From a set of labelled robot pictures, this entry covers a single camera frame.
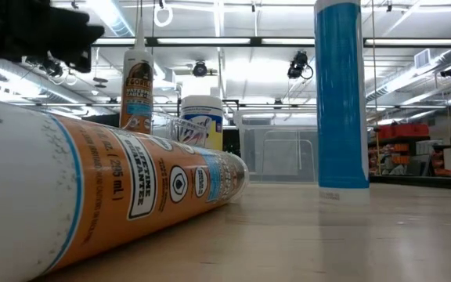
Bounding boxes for black overhead crossbar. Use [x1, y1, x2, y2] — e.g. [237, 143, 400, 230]
[91, 36, 451, 49]

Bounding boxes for orange sealant tube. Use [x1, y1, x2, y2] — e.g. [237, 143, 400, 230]
[0, 95, 251, 282]
[118, 15, 155, 135]

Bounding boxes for black overhead camera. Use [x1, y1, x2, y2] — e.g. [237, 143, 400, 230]
[287, 49, 315, 81]

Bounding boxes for blue silicone tube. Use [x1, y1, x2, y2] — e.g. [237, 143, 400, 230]
[313, 0, 371, 205]

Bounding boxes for clear square plastic container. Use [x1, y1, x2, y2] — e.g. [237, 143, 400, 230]
[233, 108, 321, 184]

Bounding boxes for silver ventilation duct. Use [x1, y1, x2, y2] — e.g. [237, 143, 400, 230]
[365, 47, 451, 106]
[0, 58, 93, 118]

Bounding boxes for black ceiling spotlight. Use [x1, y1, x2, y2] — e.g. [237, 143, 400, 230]
[192, 60, 210, 78]

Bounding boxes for Lysol wipes canister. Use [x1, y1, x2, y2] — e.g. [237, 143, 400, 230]
[179, 95, 226, 152]

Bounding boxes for shelf with red bins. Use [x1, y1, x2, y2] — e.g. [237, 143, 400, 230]
[367, 122, 451, 178]

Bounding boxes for dark low bench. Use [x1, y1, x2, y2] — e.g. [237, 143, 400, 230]
[368, 174, 451, 192]

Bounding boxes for clear oval plastic tray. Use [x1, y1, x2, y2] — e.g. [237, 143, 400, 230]
[121, 111, 211, 149]

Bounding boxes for white hanging cable loop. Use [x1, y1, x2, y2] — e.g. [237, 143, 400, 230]
[153, 2, 175, 28]

